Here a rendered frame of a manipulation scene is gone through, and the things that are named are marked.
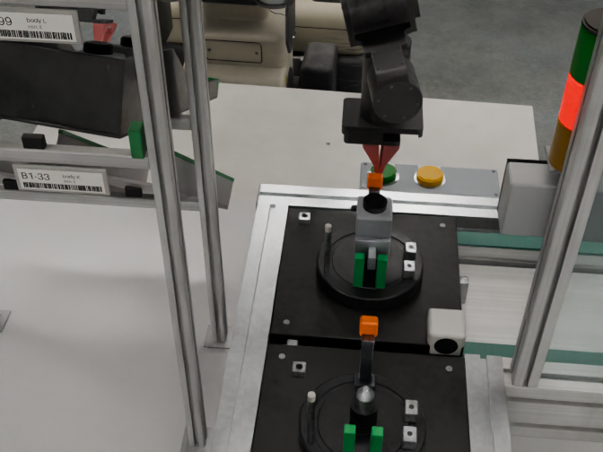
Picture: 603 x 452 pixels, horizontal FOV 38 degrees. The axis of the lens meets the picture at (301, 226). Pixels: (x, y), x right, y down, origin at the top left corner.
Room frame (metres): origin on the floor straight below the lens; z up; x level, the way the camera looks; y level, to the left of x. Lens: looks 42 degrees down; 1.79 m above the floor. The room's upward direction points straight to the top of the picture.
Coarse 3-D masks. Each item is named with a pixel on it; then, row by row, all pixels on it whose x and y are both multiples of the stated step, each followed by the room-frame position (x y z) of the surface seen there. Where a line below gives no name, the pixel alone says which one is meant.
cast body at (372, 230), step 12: (360, 204) 0.82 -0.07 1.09; (372, 204) 0.81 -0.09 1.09; (384, 204) 0.81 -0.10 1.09; (360, 216) 0.80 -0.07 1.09; (372, 216) 0.80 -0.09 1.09; (384, 216) 0.80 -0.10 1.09; (360, 228) 0.79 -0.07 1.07; (372, 228) 0.79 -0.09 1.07; (384, 228) 0.79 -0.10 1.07; (360, 240) 0.79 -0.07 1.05; (372, 240) 0.79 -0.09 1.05; (384, 240) 0.79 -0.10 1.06; (360, 252) 0.79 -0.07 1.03; (372, 252) 0.78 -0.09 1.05; (384, 252) 0.78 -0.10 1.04; (372, 264) 0.77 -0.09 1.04
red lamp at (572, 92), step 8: (568, 80) 0.69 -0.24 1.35; (568, 88) 0.68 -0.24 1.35; (576, 88) 0.67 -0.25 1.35; (568, 96) 0.68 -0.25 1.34; (576, 96) 0.67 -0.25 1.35; (568, 104) 0.68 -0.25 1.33; (576, 104) 0.67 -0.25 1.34; (560, 112) 0.69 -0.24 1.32; (568, 112) 0.67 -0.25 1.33; (576, 112) 0.67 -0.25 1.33; (560, 120) 0.68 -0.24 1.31; (568, 120) 0.67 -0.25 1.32; (568, 128) 0.67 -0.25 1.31
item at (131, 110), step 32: (0, 64) 0.71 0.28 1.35; (32, 64) 0.70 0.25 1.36; (64, 64) 0.70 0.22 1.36; (96, 64) 0.69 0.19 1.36; (128, 64) 0.69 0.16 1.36; (0, 96) 0.70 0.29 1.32; (32, 96) 0.69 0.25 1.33; (64, 96) 0.68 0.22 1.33; (96, 96) 0.68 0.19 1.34; (128, 96) 0.68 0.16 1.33; (64, 128) 0.67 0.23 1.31; (96, 128) 0.67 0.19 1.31
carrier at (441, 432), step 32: (288, 352) 0.68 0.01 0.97; (320, 352) 0.68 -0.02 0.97; (352, 352) 0.68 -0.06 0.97; (384, 352) 0.68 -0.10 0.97; (288, 384) 0.63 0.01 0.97; (320, 384) 0.63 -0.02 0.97; (352, 384) 0.62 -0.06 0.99; (384, 384) 0.62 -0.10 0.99; (416, 384) 0.63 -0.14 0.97; (448, 384) 0.63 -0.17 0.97; (288, 416) 0.59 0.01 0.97; (320, 416) 0.57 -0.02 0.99; (352, 416) 0.56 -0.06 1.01; (384, 416) 0.57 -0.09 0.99; (416, 416) 0.56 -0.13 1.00; (448, 416) 0.59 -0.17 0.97; (256, 448) 0.54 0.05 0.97; (288, 448) 0.54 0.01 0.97; (320, 448) 0.53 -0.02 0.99; (352, 448) 0.52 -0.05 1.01; (384, 448) 0.53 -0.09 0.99; (416, 448) 0.53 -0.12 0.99; (448, 448) 0.54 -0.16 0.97
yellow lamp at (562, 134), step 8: (560, 128) 0.68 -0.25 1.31; (560, 136) 0.68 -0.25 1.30; (568, 136) 0.67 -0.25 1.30; (552, 144) 0.69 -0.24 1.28; (560, 144) 0.67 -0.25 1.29; (568, 144) 0.67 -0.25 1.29; (552, 152) 0.68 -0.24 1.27; (560, 152) 0.67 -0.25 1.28; (552, 160) 0.68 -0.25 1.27; (560, 160) 0.67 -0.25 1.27; (560, 168) 0.67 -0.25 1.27
